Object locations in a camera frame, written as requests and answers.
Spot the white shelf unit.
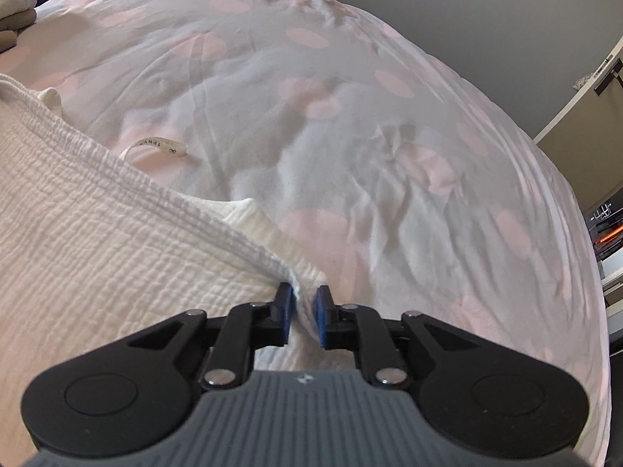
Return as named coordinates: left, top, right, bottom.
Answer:
left=533, top=34, right=623, bottom=346

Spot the pink dotted bed sheet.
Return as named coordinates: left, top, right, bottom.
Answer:
left=0, top=0, right=611, bottom=467

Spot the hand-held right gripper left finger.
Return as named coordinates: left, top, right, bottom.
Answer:
left=127, top=282, right=297, bottom=391

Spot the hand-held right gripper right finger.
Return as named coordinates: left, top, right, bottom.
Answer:
left=315, top=284, right=482, bottom=390

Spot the white crinkled cotton garment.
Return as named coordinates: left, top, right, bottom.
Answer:
left=0, top=73, right=361, bottom=467

